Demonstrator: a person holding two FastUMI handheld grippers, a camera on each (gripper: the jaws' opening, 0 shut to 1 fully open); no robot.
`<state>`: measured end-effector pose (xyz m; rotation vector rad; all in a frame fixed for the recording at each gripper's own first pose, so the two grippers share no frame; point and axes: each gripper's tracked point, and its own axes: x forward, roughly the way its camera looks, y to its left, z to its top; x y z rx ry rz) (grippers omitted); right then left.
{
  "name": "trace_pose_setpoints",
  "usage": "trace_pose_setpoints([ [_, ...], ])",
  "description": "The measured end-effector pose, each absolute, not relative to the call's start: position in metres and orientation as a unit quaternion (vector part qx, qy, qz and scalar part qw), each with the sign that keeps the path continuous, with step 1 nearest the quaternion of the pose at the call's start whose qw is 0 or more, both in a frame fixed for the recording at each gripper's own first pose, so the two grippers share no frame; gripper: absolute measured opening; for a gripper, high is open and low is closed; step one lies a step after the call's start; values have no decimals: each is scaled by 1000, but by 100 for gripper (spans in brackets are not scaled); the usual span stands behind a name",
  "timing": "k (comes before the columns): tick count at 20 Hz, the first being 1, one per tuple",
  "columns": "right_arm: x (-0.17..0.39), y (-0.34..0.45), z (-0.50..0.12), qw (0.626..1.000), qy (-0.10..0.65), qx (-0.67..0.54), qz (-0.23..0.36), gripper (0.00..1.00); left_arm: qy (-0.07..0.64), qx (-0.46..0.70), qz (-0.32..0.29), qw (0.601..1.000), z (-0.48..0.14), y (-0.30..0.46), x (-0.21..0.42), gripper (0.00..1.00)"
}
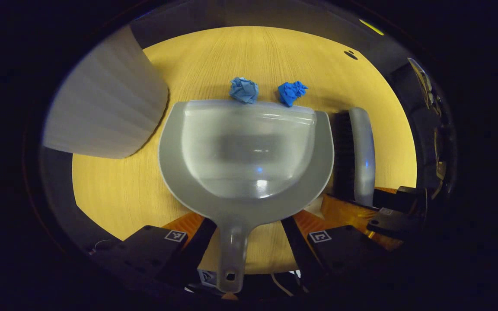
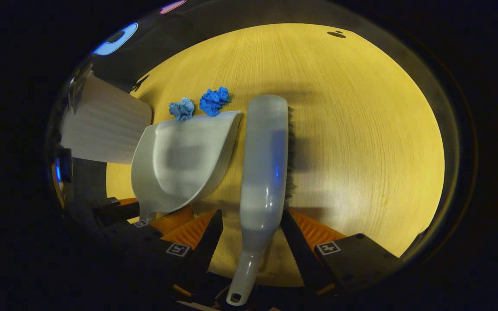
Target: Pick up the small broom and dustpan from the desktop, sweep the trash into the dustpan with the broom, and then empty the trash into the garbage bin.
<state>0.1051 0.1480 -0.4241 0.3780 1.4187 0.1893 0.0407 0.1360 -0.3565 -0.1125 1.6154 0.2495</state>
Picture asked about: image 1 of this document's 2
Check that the dark blue paper ball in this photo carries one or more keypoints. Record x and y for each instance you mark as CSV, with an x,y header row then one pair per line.
x,y
291,93

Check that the mounted phone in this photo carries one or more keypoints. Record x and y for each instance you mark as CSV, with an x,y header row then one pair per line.
x,y
422,82

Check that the grey garbage bin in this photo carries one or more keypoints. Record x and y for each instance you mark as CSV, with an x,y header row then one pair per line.
x,y
106,99

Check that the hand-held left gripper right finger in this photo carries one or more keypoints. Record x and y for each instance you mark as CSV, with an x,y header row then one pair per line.
x,y
301,250

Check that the light blue paper ball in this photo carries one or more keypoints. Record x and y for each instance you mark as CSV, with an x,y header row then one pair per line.
x,y
244,90

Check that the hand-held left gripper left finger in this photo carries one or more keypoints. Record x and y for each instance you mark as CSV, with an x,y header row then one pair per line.
x,y
188,255

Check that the grey plastic dustpan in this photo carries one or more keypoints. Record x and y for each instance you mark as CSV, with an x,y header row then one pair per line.
x,y
244,151

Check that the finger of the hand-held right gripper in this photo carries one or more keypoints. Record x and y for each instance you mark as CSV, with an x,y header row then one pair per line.
x,y
391,224
400,198

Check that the small grey broom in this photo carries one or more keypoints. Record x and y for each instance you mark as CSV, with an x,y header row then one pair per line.
x,y
361,151

